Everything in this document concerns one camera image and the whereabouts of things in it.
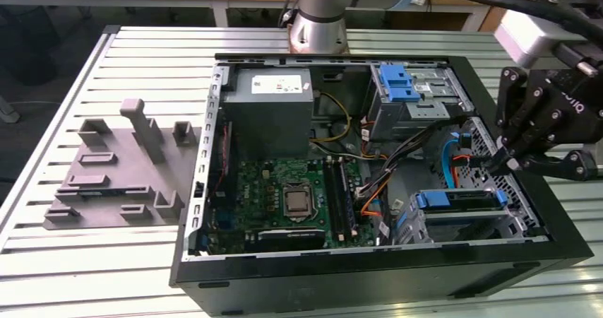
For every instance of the grey parts rack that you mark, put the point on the grey parts rack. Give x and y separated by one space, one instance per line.
133 169

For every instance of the metal optical drive cage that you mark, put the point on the metal optical drive cage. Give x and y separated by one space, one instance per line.
425 111

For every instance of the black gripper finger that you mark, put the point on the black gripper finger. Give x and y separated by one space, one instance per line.
528 120
565 167

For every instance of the hard disk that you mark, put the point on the hard disk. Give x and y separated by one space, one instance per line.
435 199

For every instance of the silver CPU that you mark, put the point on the silver CPU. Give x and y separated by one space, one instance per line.
297 200

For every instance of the black office chair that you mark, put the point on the black office chair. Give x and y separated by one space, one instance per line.
29 49

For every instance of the black open PC case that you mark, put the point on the black open PC case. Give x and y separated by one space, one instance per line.
330 282

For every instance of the metal disk bay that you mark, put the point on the metal disk bay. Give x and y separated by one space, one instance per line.
472 219

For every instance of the grey stand foot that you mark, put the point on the grey stand foot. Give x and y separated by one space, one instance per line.
7 114

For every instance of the black graphics card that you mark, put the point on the black graphics card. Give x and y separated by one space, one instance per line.
287 240

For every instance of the black RAM stick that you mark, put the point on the black RAM stick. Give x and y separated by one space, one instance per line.
346 198

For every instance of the CPU socket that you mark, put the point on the CPU socket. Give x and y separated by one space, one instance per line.
299 185

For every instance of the blue plastic drive latch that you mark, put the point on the blue plastic drive latch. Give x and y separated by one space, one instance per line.
395 85

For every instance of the grey power supply unit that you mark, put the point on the grey power supply unit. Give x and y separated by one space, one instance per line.
269 127

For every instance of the green motherboard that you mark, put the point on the green motherboard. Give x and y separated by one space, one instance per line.
257 176

